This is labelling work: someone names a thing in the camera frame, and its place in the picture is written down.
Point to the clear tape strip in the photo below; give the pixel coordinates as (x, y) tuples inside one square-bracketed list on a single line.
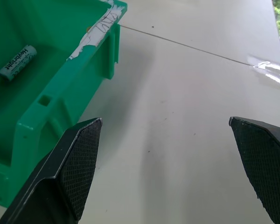
[(268, 69)]

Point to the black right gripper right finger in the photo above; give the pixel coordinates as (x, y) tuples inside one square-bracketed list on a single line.
[(266, 161)]

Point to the green plastic bin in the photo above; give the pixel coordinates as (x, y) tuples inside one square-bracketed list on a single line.
[(40, 77)]

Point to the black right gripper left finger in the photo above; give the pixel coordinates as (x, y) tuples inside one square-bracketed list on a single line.
[(67, 177)]

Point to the white Heybright battery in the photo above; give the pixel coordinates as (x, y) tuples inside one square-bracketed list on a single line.
[(16, 64)]

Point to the torn white paper label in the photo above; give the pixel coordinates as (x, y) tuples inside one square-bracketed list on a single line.
[(96, 31)]

